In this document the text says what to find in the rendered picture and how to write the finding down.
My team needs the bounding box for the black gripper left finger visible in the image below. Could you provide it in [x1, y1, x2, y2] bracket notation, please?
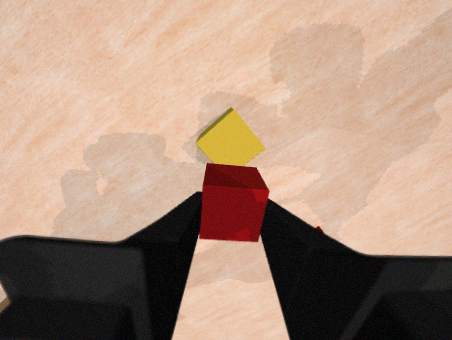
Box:
[0, 191, 202, 340]

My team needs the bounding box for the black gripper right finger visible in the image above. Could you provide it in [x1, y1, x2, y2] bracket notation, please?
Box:
[260, 198, 452, 340]

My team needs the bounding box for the yellow cube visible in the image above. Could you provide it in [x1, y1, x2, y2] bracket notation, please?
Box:
[195, 107, 265, 166]

